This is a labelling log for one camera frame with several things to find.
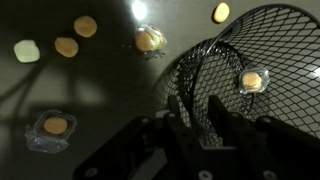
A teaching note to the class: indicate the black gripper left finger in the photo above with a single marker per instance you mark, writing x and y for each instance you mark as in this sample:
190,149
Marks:
191,150

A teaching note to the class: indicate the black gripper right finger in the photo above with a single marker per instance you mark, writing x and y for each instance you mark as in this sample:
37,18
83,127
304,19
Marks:
246,153

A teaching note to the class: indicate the orange candy in clear wrapper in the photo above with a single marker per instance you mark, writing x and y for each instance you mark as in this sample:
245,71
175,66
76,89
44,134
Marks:
253,81
150,40

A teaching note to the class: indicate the round orange candy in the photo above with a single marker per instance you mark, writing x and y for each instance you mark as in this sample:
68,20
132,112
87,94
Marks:
221,12
66,46
85,26

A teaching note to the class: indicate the clear package with orange candy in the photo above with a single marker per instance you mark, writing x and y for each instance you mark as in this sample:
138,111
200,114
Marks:
51,130

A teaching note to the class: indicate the pale white candy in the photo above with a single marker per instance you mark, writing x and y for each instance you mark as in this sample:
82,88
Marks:
26,50

